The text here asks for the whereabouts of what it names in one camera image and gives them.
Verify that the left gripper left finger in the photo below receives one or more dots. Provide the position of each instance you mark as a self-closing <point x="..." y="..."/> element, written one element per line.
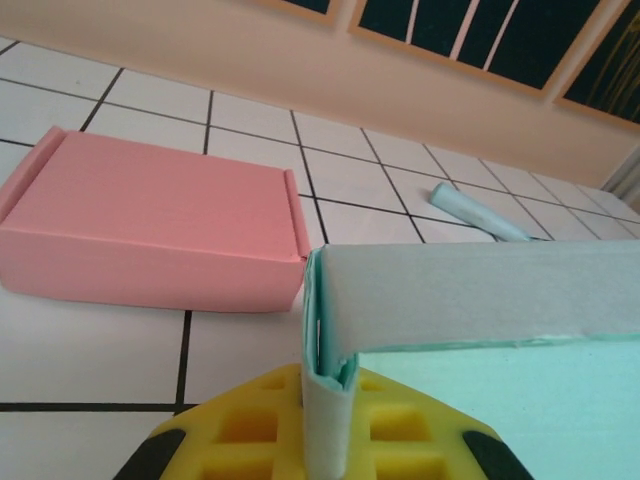
<point x="205" y="425"/>

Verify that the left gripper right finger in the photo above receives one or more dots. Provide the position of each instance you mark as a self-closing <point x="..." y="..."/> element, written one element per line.
<point x="450" y="430"/>

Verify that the light blue paper box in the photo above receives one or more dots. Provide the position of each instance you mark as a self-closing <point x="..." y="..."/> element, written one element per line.
<point x="475" y="290"/>

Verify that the pink paper box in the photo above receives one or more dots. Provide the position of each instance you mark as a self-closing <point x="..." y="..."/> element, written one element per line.
<point x="150" y="225"/>

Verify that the light blue toy rake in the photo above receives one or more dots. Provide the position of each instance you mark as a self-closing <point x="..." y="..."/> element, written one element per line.
<point x="465" y="207"/>

